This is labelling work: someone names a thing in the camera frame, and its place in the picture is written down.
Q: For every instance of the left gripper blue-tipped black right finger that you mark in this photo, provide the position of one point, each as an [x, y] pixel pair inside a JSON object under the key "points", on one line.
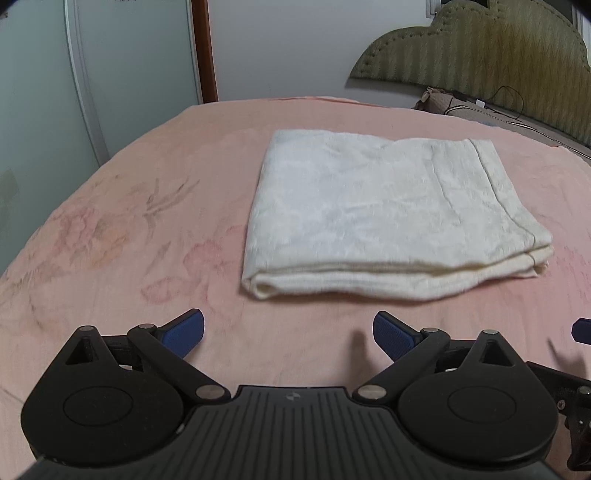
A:
{"points": [[429, 365]]}

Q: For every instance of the brown wooden door frame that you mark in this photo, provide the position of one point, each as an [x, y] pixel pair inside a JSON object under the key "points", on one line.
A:
{"points": [[201, 25]]}

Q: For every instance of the cream white pants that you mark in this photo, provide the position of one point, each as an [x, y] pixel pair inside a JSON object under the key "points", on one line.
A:
{"points": [[414, 219]]}

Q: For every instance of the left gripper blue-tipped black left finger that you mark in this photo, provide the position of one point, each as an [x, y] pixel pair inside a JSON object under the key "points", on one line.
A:
{"points": [[145, 364]]}

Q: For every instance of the pink bed sheet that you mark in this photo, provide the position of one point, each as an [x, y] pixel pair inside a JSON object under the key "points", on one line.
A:
{"points": [[160, 229]]}

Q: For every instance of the olive padded headboard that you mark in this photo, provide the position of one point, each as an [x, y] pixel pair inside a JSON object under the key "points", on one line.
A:
{"points": [[523, 56]]}

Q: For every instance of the white wardrobe door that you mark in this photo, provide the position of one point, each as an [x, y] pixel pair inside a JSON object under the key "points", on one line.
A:
{"points": [[80, 80]]}

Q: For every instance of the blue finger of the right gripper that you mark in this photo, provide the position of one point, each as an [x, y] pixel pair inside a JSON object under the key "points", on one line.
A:
{"points": [[581, 331]]}

